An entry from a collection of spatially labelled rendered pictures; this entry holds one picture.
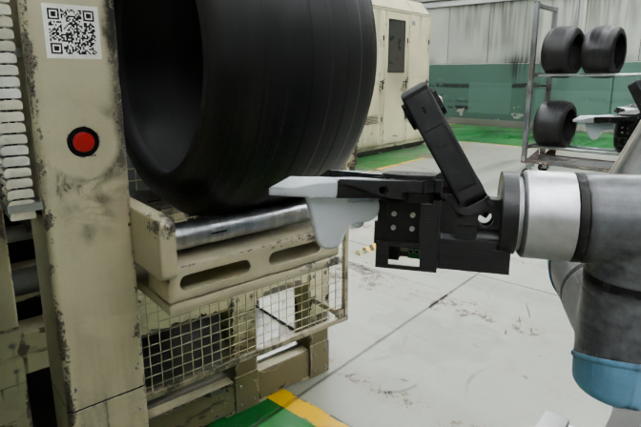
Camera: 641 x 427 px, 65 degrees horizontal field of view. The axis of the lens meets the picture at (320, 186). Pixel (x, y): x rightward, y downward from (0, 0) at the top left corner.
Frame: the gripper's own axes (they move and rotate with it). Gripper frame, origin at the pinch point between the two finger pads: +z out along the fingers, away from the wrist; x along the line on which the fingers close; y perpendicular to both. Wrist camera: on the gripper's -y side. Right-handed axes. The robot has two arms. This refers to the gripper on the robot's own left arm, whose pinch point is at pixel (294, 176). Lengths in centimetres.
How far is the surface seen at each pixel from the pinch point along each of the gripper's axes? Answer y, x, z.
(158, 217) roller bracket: 8.7, 20.8, 27.9
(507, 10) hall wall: -310, 1164, -108
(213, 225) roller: 11.1, 30.7, 23.8
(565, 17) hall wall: -279, 1115, -217
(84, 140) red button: -2.5, 18.8, 39.3
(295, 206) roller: 8.8, 45.0, 14.0
